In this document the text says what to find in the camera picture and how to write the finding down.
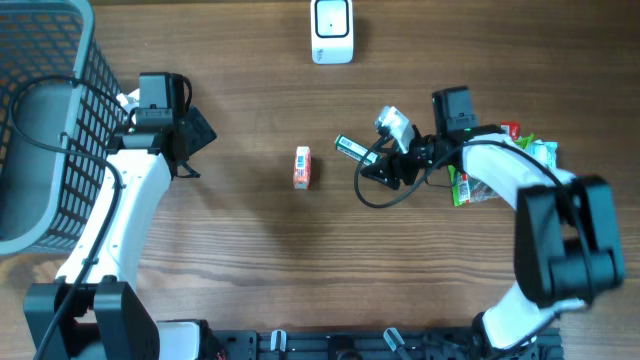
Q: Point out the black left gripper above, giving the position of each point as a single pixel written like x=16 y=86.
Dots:
x=200 y=130

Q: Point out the light teal tissue packet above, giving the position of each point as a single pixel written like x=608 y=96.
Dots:
x=544 y=152

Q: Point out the grey plastic mesh basket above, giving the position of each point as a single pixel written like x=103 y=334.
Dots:
x=58 y=110

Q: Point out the red chocolate bar wrapper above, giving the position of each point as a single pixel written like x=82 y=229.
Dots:
x=513 y=129

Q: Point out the green snack bag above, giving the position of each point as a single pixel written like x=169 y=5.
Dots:
x=466 y=189

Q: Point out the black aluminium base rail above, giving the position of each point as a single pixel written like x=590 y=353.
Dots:
x=449 y=343

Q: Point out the green white gum pack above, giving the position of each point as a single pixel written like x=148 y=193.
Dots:
x=354 y=150

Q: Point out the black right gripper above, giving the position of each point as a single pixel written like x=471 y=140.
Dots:
x=395 y=159

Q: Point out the white barcode scanner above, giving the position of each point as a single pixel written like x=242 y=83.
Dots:
x=332 y=31

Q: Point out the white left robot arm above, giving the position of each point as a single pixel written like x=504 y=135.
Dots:
x=92 y=310

